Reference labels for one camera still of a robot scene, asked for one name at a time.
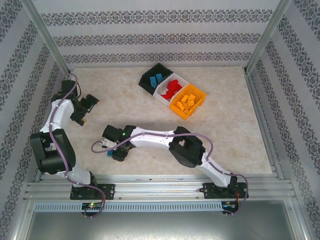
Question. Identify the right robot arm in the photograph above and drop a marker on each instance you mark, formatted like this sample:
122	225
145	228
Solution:
186	150

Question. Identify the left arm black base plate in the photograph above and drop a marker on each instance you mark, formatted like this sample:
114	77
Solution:
108	191

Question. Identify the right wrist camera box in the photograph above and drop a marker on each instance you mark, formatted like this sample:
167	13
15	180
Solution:
106	143

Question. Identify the red lego brick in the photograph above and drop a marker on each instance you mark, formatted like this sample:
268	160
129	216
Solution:
166	96
172	84
173	92
178	87

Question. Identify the grey metal shelf sheet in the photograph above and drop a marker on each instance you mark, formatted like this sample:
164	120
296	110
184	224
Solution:
160	225

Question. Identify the orange plastic bin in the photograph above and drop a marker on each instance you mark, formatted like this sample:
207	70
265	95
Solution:
180	115

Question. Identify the aluminium mounting rail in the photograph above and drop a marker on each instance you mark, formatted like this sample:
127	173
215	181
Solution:
155	187

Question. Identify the blue lego brick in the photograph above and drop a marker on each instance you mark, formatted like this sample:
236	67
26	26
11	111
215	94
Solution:
152	81
159	77
111	153

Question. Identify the aluminium frame post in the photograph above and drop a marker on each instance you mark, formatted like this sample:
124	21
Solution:
267	35
46	35

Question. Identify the black plastic bin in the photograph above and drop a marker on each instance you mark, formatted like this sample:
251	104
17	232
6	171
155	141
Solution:
147	88

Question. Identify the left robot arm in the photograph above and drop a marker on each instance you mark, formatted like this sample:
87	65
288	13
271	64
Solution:
62	115

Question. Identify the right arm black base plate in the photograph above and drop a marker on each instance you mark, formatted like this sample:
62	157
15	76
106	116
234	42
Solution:
208	191

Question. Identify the aluminium table side rail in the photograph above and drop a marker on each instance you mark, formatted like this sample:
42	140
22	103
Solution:
38	178
257	100

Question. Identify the white plastic bin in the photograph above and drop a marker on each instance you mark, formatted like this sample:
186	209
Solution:
182	79

